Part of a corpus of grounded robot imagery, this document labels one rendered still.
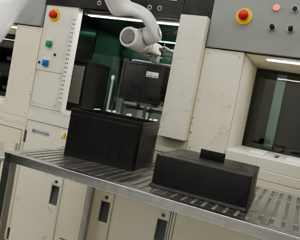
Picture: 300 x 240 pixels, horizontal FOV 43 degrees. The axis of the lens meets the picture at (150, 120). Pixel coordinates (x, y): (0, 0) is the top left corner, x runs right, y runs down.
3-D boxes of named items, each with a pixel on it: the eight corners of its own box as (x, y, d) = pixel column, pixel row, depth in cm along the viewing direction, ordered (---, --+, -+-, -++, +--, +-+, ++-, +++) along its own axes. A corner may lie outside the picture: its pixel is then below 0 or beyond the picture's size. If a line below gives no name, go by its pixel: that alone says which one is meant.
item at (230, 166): (147, 185, 113) (155, 143, 113) (175, 174, 141) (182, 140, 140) (246, 213, 103) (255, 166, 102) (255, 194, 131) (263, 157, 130)
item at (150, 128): (92, 148, 164) (99, 109, 163) (153, 162, 157) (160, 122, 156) (61, 154, 137) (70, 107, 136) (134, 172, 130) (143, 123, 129)
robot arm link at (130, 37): (149, 30, 163) (130, 37, 167) (136, 22, 151) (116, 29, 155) (153, 49, 162) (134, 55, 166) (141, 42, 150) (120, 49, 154)
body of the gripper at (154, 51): (131, 51, 169) (141, 55, 179) (152, 54, 165) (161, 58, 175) (134, 34, 168) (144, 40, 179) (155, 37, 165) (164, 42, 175)
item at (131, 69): (113, 105, 178) (125, 39, 177) (131, 108, 197) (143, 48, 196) (160, 115, 169) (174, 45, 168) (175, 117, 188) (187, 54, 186)
